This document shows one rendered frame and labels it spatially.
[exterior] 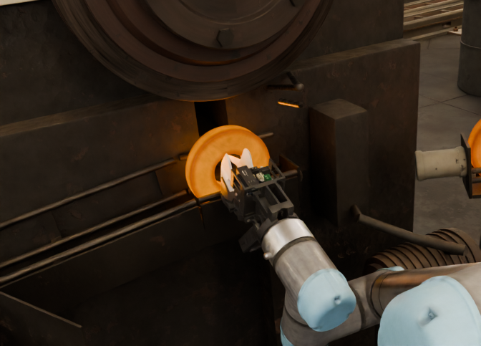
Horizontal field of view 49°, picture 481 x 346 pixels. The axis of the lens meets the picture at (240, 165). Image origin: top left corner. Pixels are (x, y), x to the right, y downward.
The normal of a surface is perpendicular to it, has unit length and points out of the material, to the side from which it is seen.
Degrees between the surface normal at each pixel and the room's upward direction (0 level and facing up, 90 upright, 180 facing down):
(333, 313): 108
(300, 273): 40
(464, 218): 0
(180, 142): 90
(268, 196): 90
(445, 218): 0
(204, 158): 90
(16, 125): 0
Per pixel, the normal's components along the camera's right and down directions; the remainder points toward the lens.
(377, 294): -0.96, -0.18
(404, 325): -0.96, 0.11
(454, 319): -0.02, -0.74
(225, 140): 0.40, 0.35
